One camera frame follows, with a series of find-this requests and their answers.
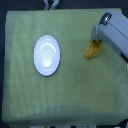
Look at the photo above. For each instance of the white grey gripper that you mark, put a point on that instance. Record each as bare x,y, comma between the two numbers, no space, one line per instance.
113,29

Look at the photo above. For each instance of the green table cloth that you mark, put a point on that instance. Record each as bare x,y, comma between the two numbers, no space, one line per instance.
80,92

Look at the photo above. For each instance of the white object at top edge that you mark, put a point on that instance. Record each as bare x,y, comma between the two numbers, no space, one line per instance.
51,4

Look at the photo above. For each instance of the white oval plate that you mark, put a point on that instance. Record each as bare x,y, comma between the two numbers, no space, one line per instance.
46,55

